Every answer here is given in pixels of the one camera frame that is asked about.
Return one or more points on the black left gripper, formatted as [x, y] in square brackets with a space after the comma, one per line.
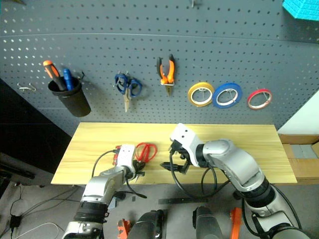
[135, 168]

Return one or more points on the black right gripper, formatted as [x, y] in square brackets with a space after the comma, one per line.
[177, 148]

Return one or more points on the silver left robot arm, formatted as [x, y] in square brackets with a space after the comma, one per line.
[102, 186]

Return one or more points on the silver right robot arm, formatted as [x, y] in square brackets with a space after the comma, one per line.
[239, 164]

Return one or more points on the yellow tape roll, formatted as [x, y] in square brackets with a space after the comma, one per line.
[192, 94]

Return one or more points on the blue tape roll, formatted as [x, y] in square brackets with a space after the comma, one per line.
[216, 95]

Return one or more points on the red tape roll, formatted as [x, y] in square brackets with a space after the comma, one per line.
[251, 97]

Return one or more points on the grey metal pegboard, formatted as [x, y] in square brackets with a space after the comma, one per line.
[154, 37]

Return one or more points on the empty metal pegboard hook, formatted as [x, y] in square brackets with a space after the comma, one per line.
[26, 87]

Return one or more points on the small red tool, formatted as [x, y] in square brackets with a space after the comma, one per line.
[115, 158]

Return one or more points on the black flat bar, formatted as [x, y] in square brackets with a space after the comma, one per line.
[183, 200]

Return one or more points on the dark rounded shape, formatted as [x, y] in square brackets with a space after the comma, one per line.
[149, 224]
[207, 222]

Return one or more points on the light wooden table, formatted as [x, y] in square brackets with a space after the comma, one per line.
[224, 154]

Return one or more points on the orange black floor object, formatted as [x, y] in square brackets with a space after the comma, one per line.
[122, 227]

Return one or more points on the black cup holder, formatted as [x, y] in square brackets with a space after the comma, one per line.
[74, 100]

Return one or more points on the brown cardboard box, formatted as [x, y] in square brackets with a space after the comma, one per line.
[302, 159]

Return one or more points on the black power adapter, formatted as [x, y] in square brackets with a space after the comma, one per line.
[15, 221]

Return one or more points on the white panel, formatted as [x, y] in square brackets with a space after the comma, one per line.
[302, 117]

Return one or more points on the teal ribbed object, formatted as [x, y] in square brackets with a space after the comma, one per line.
[302, 8]

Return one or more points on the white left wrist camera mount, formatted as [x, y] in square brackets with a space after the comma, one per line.
[125, 155]

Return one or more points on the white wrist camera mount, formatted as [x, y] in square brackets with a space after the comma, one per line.
[185, 139]
[125, 155]

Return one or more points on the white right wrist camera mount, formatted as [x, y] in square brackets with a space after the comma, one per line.
[185, 139]

